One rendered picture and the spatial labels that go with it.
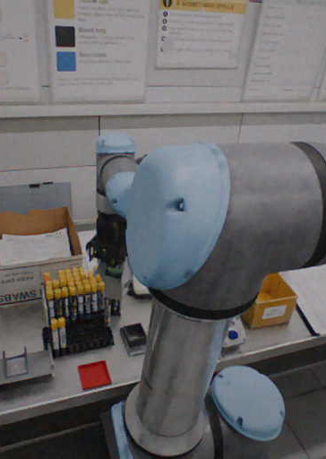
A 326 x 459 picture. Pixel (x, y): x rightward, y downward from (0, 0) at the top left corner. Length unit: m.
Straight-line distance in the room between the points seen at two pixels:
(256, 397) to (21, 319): 0.72
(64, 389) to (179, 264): 0.76
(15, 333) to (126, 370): 0.31
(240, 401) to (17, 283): 0.73
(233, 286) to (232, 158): 0.10
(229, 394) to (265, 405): 0.06
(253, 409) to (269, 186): 0.42
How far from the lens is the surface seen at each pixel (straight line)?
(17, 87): 1.31
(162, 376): 0.48
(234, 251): 0.31
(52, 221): 1.41
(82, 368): 1.06
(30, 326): 1.18
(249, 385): 0.69
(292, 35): 1.57
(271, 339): 1.20
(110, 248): 0.85
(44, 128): 1.36
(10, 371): 1.03
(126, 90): 1.36
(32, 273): 1.18
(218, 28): 1.44
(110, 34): 1.31
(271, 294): 1.32
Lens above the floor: 1.69
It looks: 32 degrees down
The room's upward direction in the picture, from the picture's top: 6 degrees clockwise
